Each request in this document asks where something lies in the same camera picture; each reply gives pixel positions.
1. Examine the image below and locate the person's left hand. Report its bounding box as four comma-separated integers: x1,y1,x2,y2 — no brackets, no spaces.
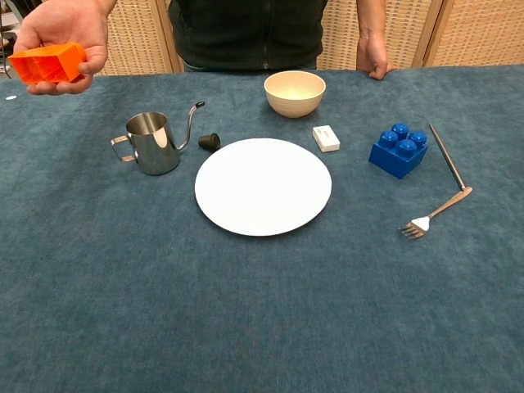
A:
356,31,397,81

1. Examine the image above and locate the person's right hand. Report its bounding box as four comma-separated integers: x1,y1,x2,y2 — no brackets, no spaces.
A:
12,0,111,97

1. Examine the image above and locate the orange plastic object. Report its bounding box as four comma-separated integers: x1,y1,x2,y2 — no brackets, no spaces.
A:
7,41,88,86

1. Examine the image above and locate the person's left forearm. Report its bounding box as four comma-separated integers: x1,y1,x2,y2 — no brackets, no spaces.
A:
355,0,388,40

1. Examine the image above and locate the blue toy block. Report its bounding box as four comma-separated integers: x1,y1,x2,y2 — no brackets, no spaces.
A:
368,123,429,180

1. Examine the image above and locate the person torso black jacket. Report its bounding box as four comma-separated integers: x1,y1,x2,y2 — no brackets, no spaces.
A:
167,0,328,71

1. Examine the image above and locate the beige bowl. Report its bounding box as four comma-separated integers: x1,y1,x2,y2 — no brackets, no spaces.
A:
263,70,327,120

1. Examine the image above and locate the wicker folding screen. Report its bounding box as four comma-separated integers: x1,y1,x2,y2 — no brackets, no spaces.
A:
97,0,524,77

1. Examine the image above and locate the white eraser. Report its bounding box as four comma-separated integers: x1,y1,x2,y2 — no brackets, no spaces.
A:
312,124,341,153

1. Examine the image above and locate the thin white stick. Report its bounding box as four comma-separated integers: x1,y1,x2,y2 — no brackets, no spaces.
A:
428,124,467,192

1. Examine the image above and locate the steel gooseneck pitcher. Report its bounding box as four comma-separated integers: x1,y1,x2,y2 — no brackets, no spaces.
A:
110,101,206,176

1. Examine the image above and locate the silver fork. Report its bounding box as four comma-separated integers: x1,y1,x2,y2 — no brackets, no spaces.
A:
399,186,474,241

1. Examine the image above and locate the white round plate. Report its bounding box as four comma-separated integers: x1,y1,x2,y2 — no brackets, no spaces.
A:
194,138,333,237

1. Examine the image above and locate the small black stopper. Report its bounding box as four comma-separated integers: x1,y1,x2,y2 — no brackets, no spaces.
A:
198,132,221,151

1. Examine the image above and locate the blue table cloth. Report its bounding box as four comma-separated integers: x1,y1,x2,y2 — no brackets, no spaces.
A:
0,64,524,393

